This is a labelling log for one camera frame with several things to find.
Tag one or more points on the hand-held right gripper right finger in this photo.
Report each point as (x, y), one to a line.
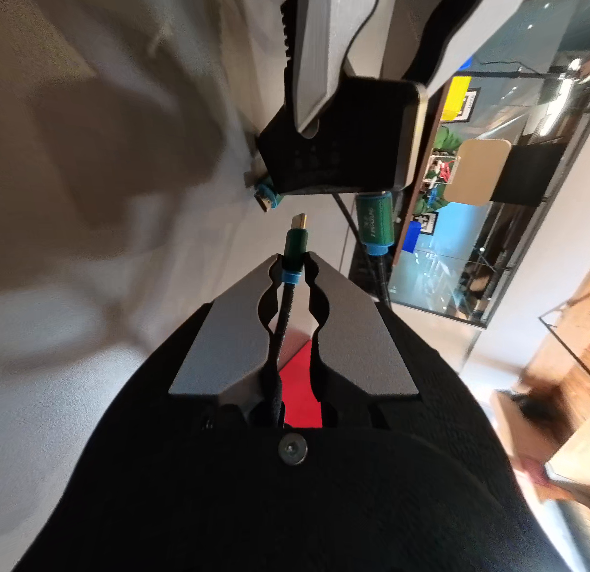
(364, 350)

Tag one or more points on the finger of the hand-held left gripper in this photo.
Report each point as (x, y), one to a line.
(484, 18)
(322, 42)

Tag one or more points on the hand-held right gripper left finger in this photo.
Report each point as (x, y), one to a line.
(221, 346)

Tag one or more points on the red plastic bin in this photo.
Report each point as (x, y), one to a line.
(302, 387)

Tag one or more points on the black silver HDMI switch box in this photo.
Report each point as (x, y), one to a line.
(359, 134)

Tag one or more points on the yellow plastic bin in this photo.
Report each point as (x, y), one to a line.
(454, 97)

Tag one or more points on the framed black white marker poster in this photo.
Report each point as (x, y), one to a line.
(471, 104)

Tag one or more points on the tan rounded board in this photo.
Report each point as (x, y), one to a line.
(477, 171)

